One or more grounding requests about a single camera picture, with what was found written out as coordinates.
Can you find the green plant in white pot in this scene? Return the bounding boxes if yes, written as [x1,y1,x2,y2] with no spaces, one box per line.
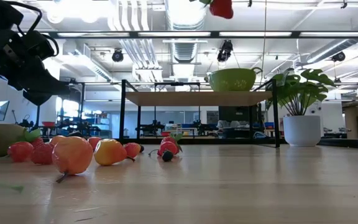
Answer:
[270,68,337,147]

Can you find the green colander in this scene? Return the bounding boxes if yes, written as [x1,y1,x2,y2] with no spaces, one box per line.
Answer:
[208,67,263,93]

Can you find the black overhead camera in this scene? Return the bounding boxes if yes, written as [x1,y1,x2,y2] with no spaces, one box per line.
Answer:
[216,39,234,63]

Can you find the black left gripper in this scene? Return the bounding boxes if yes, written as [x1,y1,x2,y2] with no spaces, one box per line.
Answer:
[0,29,71,106]

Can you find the yellow-orange peach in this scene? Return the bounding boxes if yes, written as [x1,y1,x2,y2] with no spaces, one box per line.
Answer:
[93,138,127,167]

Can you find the red cherry with green stem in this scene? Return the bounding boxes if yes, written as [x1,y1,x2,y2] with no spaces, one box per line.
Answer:
[147,141,180,157]
[7,141,35,163]

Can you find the red raspberry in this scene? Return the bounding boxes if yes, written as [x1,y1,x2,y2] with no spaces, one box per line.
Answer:
[30,142,55,166]

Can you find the large orange peach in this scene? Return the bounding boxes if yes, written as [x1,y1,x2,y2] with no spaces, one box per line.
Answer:
[52,136,94,184]

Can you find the black overhead beam with lights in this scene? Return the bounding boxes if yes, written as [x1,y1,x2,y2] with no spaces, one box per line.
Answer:
[16,30,358,40]

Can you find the small orange-red strawberry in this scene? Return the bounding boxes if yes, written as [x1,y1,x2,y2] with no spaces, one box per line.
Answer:
[124,142,142,162]

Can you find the wooden shelf with black legs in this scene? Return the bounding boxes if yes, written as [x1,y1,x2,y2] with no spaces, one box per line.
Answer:
[119,79,281,149]

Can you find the black background workstation frame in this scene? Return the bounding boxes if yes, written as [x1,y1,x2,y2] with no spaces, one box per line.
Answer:
[35,81,86,138]

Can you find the red strawberry with green leaves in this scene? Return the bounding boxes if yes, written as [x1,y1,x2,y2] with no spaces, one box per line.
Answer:
[17,128,45,149]
[161,132,185,153]

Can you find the large red strawberry green leaves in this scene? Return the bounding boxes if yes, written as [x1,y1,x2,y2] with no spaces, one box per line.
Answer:
[190,0,234,20]

